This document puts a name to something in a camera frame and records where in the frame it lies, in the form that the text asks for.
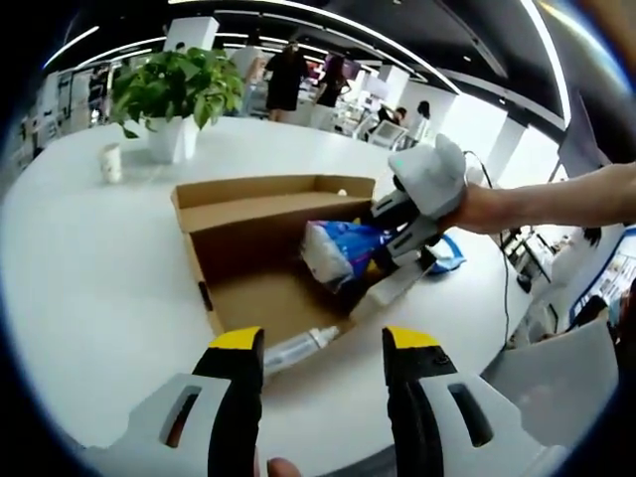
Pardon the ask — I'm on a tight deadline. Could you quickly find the white pump bottle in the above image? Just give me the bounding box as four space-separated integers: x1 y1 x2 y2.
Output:
262 325 342 377

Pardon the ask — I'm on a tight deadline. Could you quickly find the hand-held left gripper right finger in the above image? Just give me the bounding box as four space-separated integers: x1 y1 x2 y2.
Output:
381 325 529 477

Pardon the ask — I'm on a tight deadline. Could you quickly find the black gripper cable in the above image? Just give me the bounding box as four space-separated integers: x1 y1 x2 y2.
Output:
461 148 513 349

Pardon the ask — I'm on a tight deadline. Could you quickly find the person's right hand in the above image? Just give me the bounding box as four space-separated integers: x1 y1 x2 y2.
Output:
440 183 501 236

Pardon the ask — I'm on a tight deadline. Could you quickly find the grey chair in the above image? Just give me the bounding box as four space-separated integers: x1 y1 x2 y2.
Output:
489 317 620 451

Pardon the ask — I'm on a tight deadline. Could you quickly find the green potted plant white pot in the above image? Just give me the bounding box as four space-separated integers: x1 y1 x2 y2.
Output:
108 47 244 164

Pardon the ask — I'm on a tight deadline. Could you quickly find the white square pillar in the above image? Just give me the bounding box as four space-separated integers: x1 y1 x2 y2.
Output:
163 17 220 54

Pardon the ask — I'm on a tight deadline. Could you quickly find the blue soft tissue pack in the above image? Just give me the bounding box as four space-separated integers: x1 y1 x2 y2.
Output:
300 220 394 294

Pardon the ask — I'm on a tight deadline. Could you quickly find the white paper cup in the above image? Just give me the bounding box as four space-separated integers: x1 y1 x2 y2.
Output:
98 142 123 184

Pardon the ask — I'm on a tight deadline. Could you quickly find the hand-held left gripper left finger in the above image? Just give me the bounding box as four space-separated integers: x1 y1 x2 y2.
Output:
83 326 267 477

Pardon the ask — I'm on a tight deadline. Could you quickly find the brown cardboard shoe box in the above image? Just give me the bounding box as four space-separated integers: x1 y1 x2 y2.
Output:
170 173 433 349

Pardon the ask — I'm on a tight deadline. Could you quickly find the wall poster board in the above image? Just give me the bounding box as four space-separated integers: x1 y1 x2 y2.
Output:
570 233 636 319

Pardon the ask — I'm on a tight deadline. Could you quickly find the ceiling light strip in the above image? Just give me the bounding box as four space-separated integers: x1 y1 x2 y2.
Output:
521 0 570 123
213 0 463 95
42 24 100 69

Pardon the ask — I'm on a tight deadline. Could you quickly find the person's left hand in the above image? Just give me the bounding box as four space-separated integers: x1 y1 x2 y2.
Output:
266 456 305 477

